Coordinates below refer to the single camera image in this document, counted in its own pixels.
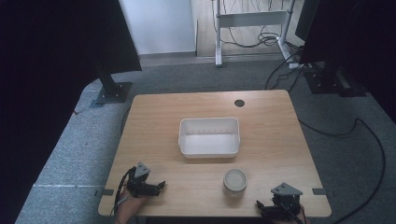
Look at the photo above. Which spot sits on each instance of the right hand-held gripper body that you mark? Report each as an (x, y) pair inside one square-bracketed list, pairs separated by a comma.
[(286, 194)]

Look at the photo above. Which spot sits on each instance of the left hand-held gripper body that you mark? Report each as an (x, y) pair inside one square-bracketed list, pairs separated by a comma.
[(139, 178)]

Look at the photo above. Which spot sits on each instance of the clear jar with white lid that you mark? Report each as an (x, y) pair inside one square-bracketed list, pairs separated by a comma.
[(234, 182)]

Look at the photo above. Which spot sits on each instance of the white plastic bin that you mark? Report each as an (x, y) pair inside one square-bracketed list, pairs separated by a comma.
[(209, 138)]

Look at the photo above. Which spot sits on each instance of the person's left hand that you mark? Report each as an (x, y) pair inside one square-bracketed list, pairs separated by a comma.
[(132, 205)]

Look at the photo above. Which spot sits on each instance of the person's right hand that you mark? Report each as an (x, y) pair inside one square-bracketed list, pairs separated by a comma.
[(301, 220)]

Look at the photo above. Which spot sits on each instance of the grey tape piece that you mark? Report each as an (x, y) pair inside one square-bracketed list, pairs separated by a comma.
[(106, 192), (320, 191)]

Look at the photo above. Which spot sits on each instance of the black metal stand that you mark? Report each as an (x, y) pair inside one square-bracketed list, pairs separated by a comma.
[(112, 88), (333, 82)]

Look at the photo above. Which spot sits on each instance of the white power strip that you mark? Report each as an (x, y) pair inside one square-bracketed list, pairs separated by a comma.
[(297, 66)]

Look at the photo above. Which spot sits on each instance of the dark curtain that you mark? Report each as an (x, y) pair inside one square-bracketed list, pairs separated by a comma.
[(46, 77), (358, 37)]

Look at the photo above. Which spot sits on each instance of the dark monitor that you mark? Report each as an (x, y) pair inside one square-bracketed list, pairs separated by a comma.
[(306, 18)]

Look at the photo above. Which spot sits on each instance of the white desk frame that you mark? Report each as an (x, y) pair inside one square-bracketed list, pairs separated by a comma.
[(252, 18)]

